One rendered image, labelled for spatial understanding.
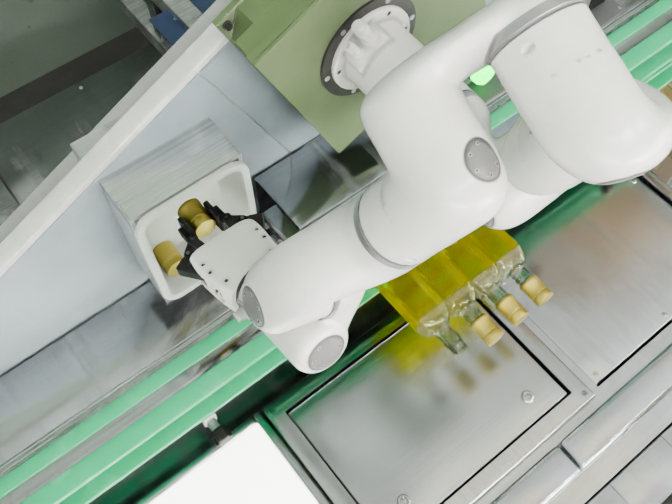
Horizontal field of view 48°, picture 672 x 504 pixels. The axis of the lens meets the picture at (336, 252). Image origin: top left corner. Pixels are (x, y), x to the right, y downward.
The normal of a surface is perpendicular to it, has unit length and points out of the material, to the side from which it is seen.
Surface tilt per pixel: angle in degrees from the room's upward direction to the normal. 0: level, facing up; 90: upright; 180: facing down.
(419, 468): 90
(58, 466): 90
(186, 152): 90
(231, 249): 107
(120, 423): 90
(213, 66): 0
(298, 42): 2
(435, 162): 78
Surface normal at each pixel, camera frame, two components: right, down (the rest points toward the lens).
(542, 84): -0.63, 0.26
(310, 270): -0.37, 0.10
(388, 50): -0.22, -0.31
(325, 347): 0.59, 0.50
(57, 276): 0.62, 0.68
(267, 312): -0.68, 0.45
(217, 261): -0.27, -0.60
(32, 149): 0.00, -0.50
